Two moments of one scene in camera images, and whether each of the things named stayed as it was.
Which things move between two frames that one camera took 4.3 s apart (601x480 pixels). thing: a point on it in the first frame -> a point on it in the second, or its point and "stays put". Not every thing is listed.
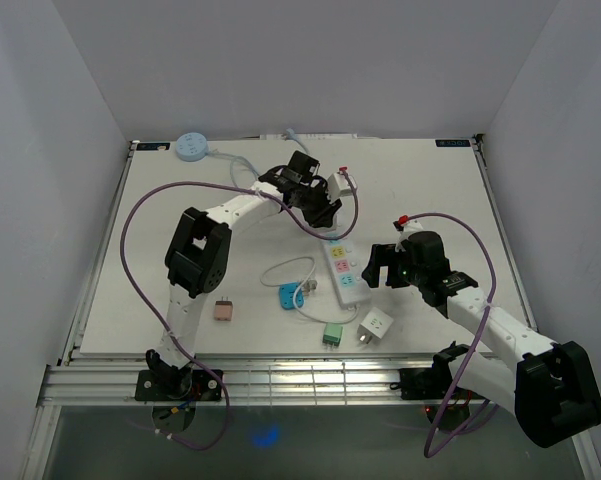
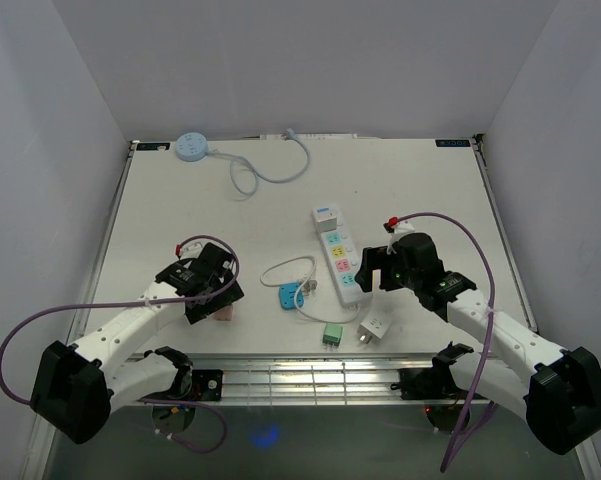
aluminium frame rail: x=94 y=380 stays put
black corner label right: x=452 y=142 stays put
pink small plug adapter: x=223 y=310 stays put
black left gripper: x=324 y=217 -> x=226 y=294
